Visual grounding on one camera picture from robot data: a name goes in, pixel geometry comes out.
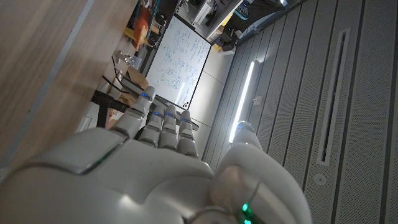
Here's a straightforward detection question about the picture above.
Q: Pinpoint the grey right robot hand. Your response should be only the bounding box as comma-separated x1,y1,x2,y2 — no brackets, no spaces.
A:
0,86,313,224

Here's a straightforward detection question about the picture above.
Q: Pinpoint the ceiling air vent slot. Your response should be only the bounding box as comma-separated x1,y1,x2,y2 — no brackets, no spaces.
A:
317,27,351,166

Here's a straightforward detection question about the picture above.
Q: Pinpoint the small metal object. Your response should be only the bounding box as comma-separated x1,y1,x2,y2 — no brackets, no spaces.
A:
113,51,136,67

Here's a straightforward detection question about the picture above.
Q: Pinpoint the long ceiling light strip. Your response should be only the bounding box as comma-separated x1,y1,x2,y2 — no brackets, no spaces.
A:
229,61,255,144

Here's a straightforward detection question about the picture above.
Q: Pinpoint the round ceiling sensor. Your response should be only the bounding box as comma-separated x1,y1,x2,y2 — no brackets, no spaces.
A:
313,174,327,187

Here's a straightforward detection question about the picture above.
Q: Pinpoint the white shelf cabinet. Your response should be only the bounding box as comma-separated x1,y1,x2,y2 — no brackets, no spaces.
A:
183,0,243,41

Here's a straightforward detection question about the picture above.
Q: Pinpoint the whiteboard with black frame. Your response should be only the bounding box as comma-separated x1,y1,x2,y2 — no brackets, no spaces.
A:
145,15,212,110

